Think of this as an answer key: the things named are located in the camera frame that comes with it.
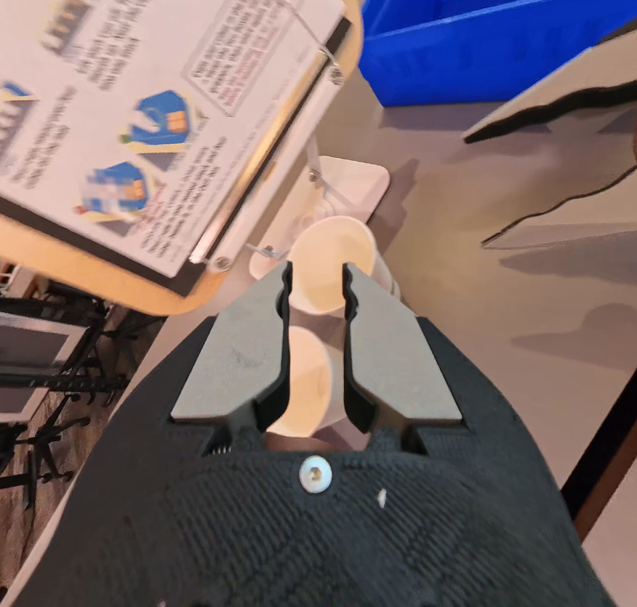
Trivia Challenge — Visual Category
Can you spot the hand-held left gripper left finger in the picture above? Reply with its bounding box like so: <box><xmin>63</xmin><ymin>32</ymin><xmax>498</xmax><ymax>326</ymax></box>
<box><xmin>171</xmin><ymin>261</ymin><xmax>293</xmax><ymax>432</ymax></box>

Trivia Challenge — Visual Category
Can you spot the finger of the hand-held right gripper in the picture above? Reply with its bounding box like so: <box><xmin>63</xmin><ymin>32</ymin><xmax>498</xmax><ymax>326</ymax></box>
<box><xmin>462</xmin><ymin>34</ymin><xmax>637</xmax><ymax>146</ymax></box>
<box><xmin>480</xmin><ymin>165</ymin><xmax>637</xmax><ymax>250</ymax></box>

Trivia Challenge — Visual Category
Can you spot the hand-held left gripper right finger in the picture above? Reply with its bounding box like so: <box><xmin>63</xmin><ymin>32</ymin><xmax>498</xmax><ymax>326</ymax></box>
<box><xmin>342</xmin><ymin>263</ymin><xmax>463</xmax><ymax>432</ymax></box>

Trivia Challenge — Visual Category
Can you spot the white paper cup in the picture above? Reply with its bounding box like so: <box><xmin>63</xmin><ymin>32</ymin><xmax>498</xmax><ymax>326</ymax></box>
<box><xmin>288</xmin><ymin>215</ymin><xmax>402</xmax><ymax>315</ymax></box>
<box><xmin>278</xmin><ymin>326</ymin><xmax>349</xmax><ymax>438</ymax></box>

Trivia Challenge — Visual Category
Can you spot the blue plastic bin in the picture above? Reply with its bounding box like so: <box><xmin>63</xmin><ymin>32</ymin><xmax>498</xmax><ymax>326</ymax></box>
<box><xmin>358</xmin><ymin>0</ymin><xmax>637</xmax><ymax>108</ymax></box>

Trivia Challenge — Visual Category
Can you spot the instruction sheet on stand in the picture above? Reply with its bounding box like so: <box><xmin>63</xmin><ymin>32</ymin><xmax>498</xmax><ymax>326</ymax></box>
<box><xmin>0</xmin><ymin>0</ymin><xmax>391</xmax><ymax>316</ymax></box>

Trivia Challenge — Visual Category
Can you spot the grey framed partition panel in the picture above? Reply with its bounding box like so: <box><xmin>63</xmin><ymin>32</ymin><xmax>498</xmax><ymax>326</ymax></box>
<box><xmin>0</xmin><ymin>313</ymin><xmax>88</xmax><ymax>421</ymax></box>

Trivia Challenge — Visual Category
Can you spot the printed instruction sheet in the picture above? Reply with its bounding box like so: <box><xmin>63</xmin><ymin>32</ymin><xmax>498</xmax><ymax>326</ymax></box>
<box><xmin>0</xmin><ymin>0</ymin><xmax>346</xmax><ymax>279</ymax></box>

